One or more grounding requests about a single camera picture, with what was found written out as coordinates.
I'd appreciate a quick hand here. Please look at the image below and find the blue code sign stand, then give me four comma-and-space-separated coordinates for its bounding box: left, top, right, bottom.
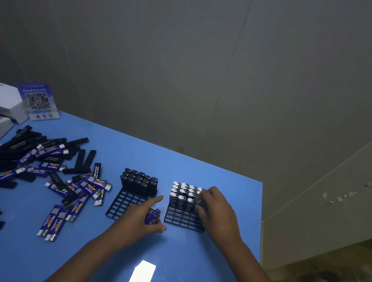
11, 79, 66, 125

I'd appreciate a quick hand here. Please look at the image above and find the black grid tray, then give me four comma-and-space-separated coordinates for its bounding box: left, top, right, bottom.
163, 180, 213, 234
104, 166, 161, 227

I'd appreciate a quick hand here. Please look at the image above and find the white cardboard box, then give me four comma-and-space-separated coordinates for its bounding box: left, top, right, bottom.
0, 82, 35, 126

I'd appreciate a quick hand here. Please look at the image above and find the person's left forearm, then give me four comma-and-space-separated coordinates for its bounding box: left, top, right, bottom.
40, 224, 126, 282

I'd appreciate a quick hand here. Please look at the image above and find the person's left hand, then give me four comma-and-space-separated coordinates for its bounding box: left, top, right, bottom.
104, 187, 173, 259

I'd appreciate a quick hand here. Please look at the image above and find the blue silver-capped lighter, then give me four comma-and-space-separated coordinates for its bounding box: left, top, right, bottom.
144, 206, 162, 227

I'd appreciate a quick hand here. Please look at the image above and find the row of blue lighters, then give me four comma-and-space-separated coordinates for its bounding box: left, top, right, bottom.
167, 180, 206, 214

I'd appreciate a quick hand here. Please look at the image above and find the pile of mixed lighters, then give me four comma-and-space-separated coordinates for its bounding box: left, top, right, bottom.
0, 120, 120, 262

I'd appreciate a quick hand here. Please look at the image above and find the person's right hand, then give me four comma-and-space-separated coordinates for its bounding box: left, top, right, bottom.
187, 184, 253, 260

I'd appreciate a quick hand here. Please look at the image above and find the row of black lighters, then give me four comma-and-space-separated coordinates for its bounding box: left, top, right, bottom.
117, 167, 161, 199

